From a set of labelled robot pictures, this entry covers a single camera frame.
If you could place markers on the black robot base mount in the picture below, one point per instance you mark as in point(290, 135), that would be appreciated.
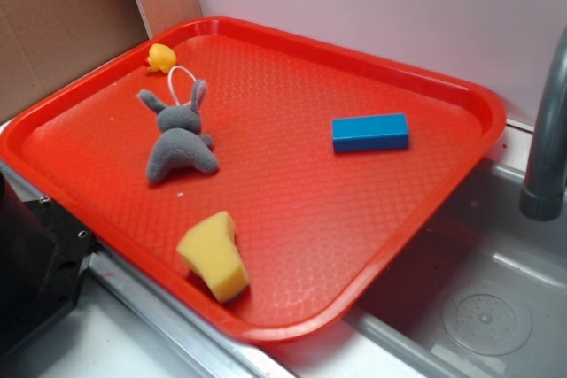
point(44, 255)

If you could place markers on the yellow rubber duck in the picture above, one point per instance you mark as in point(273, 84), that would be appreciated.
point(160, 58)

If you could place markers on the blue rectangular block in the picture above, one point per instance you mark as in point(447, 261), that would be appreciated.
point(378, 132)

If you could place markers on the grey faucet spout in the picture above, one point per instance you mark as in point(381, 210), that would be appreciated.
point(544, 184)

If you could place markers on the yellow sponge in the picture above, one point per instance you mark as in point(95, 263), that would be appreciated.
point(209, 250)

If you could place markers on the grey plush bunny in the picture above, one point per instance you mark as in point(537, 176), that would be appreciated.
point(182, 143)

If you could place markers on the brown cardboard panel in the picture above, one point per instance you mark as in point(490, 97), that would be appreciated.
point(46, 44)

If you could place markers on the grey plastic sink basin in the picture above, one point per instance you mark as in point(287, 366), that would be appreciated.
point(480, 291)

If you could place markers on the red plastic tray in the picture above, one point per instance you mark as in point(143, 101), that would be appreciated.
point(314, 227)

